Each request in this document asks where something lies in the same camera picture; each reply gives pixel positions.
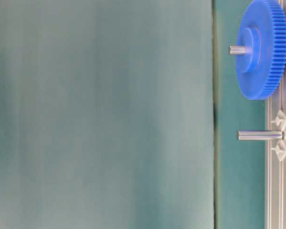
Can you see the steel shaft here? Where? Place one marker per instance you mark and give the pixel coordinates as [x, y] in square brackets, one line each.
[237, 50]
[259, 135]

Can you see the large blue plastic gear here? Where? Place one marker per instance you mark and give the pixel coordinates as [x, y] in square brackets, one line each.
[262, 31]

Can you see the upper steel shaft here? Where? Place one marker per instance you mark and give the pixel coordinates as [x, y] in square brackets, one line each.
[237, 50]

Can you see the lower steel shaft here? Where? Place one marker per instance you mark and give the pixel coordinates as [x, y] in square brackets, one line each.
[259, 135]

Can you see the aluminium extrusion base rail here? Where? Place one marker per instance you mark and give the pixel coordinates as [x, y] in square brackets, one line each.
[275, 176]

